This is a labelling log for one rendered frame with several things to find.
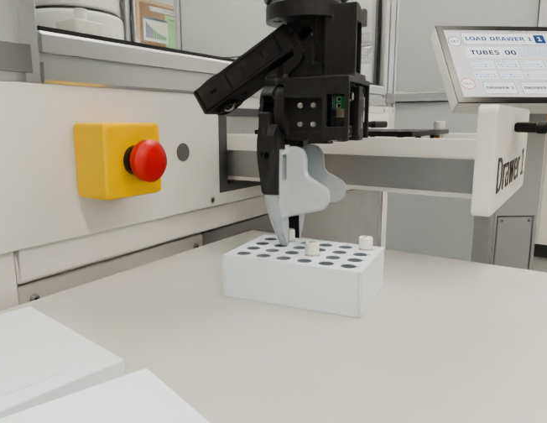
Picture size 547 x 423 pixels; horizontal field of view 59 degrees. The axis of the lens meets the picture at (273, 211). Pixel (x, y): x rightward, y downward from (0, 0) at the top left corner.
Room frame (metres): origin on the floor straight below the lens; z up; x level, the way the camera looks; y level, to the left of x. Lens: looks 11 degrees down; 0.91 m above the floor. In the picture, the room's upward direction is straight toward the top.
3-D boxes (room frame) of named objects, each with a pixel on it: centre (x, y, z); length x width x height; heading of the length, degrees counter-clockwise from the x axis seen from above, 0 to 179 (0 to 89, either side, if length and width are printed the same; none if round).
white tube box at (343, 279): (0.42, -0.03, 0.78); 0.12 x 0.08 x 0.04; 66
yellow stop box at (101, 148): (0.48, 0.15, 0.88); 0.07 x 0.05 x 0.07; 147
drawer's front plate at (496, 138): (0.60, -0.28, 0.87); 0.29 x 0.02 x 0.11; 147
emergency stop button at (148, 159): (0.46, 0.12, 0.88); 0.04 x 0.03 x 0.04; 147
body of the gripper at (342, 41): (0.45, -0.04, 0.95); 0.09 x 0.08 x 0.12; 66
